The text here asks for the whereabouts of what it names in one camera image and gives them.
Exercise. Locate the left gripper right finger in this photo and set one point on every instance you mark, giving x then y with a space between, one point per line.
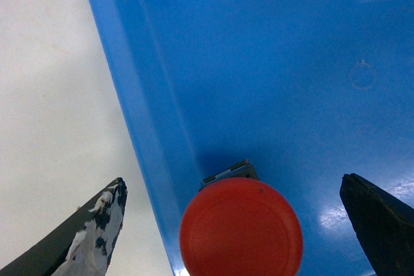
383 225

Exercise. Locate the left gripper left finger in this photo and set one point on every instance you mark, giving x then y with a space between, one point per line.
81 245

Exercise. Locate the red mushroom push button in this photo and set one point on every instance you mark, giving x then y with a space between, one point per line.
239 225

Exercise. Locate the blue plastic tray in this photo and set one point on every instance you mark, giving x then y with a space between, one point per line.
307 90

